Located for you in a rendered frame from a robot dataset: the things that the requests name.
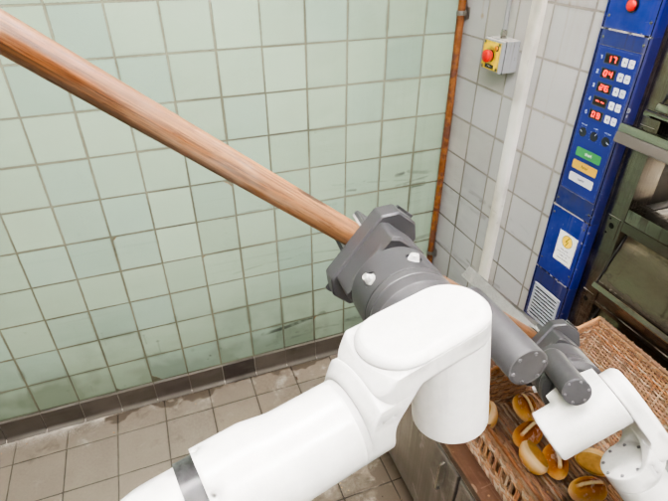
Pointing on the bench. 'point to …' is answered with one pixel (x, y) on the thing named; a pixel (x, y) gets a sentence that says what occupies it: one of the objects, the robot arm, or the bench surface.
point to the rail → (644, 135)
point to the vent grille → (543, 304)
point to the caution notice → (565, 249)
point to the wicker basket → (504, 462)
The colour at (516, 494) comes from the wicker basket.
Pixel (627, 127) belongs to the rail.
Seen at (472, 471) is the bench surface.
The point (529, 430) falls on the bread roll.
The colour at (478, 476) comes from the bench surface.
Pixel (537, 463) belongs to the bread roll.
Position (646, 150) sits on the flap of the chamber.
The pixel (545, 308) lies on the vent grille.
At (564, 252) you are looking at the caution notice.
